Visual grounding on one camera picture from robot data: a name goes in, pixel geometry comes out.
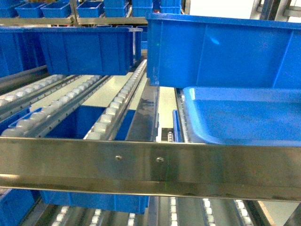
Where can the white roller conveyor track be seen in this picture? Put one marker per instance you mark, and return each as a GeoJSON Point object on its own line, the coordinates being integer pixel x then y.
{"type": "Point", "coordinates": [108, 124]}

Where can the large blue plastic crate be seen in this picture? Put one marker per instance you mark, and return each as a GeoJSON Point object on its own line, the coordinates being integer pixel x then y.
{"type": "Point", "coordinates": [185, 50]}

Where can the long blue bin left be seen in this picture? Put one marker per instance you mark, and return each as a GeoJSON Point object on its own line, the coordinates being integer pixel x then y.
{"type": "Point", "coordinates": [68, 50]}

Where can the blue plastic tray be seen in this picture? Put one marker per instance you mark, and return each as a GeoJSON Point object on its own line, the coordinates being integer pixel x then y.
{"type": "Point", "coordinates": [229, 116]}

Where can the steel rack front rail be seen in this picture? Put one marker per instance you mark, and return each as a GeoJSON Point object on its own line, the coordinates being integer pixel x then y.
{"type": "Point", "coordinates": [150, 168]}

